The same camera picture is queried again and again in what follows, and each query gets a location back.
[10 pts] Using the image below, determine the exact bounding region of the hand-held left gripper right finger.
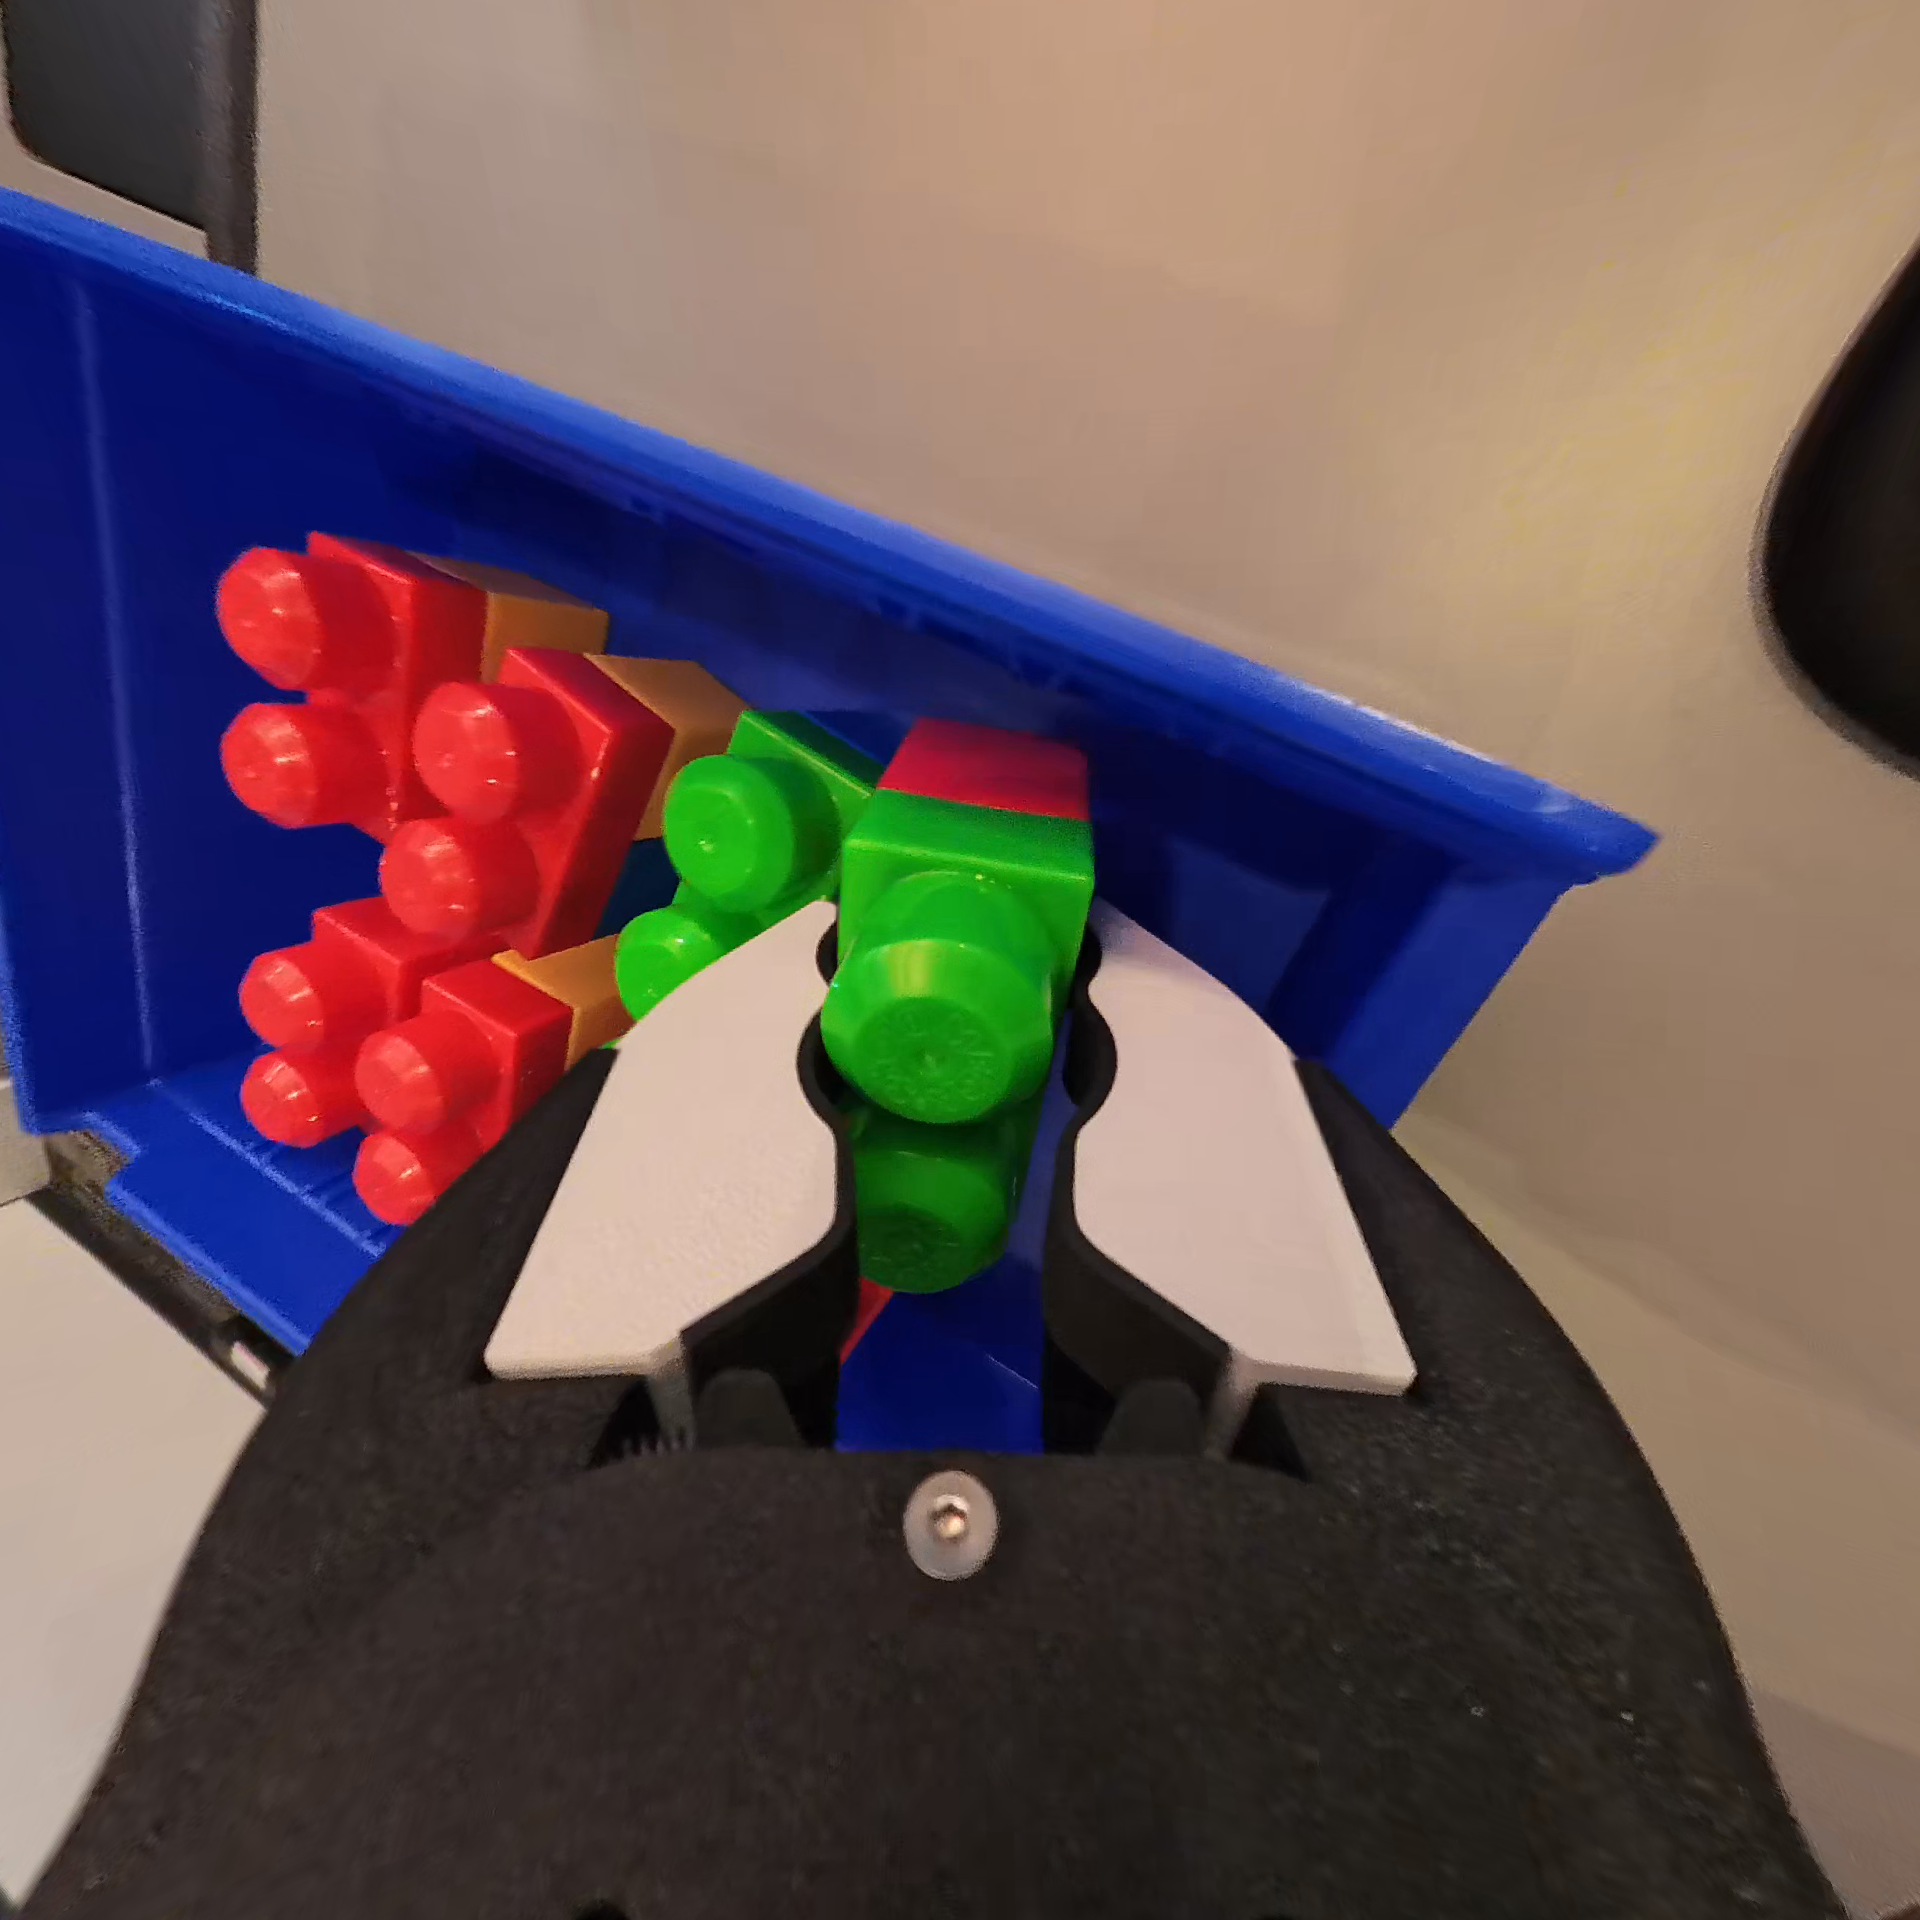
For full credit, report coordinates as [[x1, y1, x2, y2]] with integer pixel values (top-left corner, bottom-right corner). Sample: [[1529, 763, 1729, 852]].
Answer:
[[1044, 896, 1419, 1450]]

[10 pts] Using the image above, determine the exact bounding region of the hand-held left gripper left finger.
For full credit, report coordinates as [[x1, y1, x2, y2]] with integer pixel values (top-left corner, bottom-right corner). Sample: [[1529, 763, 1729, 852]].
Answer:
[[482, 900, 860, 1441]]

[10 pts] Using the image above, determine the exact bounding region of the green two-stud toy block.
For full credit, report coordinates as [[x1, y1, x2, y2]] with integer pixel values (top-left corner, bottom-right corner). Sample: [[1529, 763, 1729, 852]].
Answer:
[[817, 816, 1097, 1295], [612, 709, 884, 1026]]

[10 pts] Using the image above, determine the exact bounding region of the blue plastic bin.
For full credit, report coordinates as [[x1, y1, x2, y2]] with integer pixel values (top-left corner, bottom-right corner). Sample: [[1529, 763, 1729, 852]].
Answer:
[[0, 188, 1659, 1458]]

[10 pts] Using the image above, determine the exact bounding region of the grey desk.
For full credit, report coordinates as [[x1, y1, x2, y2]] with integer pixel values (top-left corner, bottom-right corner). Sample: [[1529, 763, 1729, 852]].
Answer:
[[0, 0, 1920, 1920]]

